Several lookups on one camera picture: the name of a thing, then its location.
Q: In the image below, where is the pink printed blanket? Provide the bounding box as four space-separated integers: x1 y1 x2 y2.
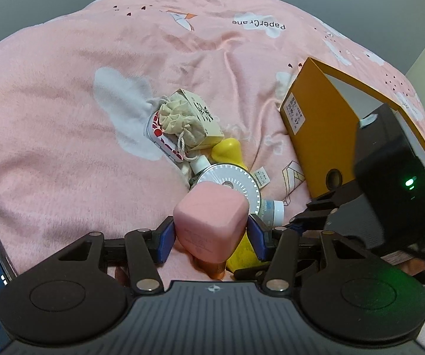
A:
0 0 425 291

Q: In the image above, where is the white jar with blue label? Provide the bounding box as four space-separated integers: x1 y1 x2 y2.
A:
258 199 285 227

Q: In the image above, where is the beige drawstring pouch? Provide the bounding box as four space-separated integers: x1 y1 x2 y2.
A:
144 96 209 164

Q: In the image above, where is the orange cardboard box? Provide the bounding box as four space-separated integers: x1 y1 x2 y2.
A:
279 57 425 199

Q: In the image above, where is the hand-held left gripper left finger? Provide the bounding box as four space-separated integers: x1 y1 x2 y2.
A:
58 217 176 293

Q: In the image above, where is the red and white tin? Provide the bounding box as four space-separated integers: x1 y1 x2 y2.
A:
144 113 188 164

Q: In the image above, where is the pink lotion bottle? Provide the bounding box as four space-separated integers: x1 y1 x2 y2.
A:
173 183 251 280

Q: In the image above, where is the cream box with black print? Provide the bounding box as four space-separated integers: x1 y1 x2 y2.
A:
172 89 225 149

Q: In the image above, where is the yellow bottle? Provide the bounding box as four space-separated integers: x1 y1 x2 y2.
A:
212 138 251 172

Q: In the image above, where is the yellow plastic toy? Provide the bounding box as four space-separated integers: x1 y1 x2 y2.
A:
226 228 269 273

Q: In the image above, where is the white round disc device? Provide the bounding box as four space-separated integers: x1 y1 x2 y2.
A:
197 163 262 217

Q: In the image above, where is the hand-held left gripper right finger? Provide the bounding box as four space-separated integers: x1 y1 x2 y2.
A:
247 214 369 293

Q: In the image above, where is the white fabric tag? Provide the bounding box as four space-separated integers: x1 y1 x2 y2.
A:
254 168 272 186

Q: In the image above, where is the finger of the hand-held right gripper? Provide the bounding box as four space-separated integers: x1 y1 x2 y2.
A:
289 207 342 238
306 182 361 212

